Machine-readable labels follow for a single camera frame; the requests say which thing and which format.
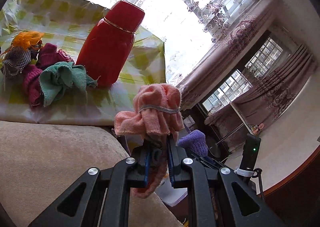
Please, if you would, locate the black white houndstooth pouch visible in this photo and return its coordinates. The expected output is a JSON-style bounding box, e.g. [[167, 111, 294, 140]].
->
[[1, 46, 31, 78]]

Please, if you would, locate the green checkered plastic tablecloth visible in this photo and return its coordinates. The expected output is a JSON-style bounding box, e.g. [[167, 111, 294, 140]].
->
[[1, 0, 165, 126]]

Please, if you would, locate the teal green towel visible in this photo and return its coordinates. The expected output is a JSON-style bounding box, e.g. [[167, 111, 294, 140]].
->
[[40, 62, 98, 107]]

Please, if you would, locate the purple floral curtain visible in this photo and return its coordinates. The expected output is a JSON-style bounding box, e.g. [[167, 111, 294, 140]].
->
[[175, 0, 316, 152]]

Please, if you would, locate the pink knitted cloth bundle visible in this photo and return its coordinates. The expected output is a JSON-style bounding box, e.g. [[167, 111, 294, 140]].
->
[[114, 83, 184, 199]]

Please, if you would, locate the black tracker device green light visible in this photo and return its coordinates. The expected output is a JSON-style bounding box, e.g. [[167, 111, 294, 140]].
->
[[238, 133, 261, 180]]

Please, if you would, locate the magenta knitted glove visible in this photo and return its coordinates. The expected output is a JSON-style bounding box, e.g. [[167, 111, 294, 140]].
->
[[22, 64, 43, 107], [36, 43, 74, 70]]

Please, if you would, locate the red thermos flask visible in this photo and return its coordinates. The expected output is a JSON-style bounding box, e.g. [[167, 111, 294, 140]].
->
[[76, 1, 145, 88]]

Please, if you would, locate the orange mesh bag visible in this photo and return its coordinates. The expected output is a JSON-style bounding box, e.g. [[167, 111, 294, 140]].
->
[[11, 31, 44, 50]]

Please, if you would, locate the sheer floral lace curtain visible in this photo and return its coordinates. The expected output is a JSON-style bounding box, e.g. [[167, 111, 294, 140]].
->
[[127, 0, 259, 85]]

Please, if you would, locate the beige sofa cushion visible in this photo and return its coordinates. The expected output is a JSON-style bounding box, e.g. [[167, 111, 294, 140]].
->
[[0, 120, 183, 227]]

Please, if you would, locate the purple knitted glove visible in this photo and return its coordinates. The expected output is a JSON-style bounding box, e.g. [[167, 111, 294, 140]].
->
[[177, 129, 208, 157]]

